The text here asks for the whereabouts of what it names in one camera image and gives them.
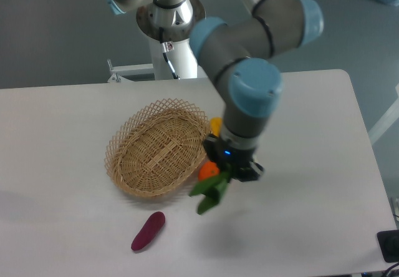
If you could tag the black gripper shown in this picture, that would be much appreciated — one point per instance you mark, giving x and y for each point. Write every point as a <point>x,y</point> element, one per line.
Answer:
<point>223,152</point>

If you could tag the green bok choy vegetable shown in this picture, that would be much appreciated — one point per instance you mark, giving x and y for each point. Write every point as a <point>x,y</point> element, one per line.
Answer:
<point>212,189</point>

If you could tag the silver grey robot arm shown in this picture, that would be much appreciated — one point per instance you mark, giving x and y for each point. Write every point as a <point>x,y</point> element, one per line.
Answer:
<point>234,58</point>

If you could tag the yellow toy vegetable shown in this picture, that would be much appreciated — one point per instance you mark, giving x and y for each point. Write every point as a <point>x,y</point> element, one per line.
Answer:
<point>215,125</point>

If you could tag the woven wicker basket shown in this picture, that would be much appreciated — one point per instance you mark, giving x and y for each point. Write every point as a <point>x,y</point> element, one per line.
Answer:
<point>157,149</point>

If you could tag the orange tangerine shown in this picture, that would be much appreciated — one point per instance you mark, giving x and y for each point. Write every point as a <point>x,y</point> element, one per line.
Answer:
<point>208,170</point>

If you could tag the purple sweet potato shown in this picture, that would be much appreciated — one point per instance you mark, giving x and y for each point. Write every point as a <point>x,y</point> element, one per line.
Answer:
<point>149,231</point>

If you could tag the black device at table edge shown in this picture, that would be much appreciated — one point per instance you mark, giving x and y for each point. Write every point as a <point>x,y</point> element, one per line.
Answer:
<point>388,242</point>

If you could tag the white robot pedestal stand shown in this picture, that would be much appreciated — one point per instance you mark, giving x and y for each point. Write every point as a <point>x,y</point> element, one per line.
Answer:
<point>169,60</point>

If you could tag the white frame bar right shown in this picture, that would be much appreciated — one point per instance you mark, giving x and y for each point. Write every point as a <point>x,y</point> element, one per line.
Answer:
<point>384,122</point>

